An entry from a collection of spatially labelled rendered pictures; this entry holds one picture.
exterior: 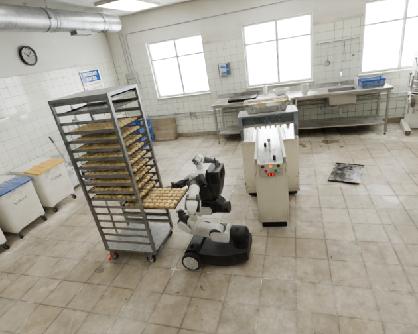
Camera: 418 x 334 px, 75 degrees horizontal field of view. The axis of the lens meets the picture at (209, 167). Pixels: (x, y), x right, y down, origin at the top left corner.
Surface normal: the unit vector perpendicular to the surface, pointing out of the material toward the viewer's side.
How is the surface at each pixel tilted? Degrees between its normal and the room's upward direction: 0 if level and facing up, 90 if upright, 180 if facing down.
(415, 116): 90
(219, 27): 90
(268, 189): 90
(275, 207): 90
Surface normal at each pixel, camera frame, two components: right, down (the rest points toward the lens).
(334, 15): -0.27, 0.43
